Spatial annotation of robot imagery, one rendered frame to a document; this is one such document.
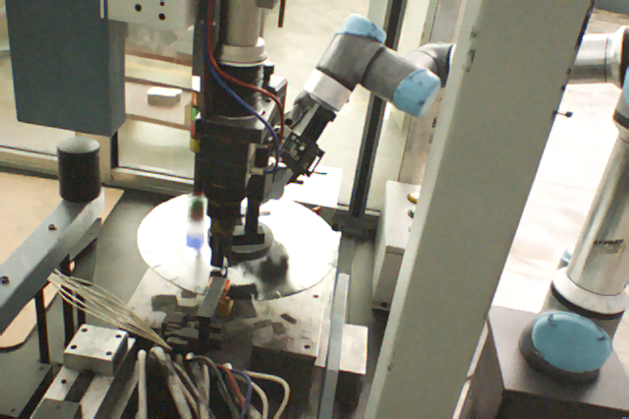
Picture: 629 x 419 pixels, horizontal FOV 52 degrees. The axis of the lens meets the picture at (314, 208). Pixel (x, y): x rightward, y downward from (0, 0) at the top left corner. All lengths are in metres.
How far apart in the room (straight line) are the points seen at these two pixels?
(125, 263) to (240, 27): 0.73
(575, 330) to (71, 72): 0.79
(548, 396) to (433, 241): 0.99
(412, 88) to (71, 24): 0.53
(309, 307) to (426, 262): 0.83
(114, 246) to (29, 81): 0.69
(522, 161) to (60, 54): 0.57
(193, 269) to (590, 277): 0.60
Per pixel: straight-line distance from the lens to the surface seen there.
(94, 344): 0.97
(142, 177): 1.60
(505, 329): 1.36
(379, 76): 1.04
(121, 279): 1.32
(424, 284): 0.29
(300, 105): 0.92
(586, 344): 1.09
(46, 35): 0.75
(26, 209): 1.55
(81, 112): 0.77
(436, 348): 0.32
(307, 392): 1.08
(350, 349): 1.09
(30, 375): 1.03
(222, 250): 0.97
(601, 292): 1.07
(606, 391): 1.32
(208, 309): 0.88
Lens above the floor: 1.53
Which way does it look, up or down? 29 degrees down
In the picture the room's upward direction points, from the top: 9 degrees clockwise
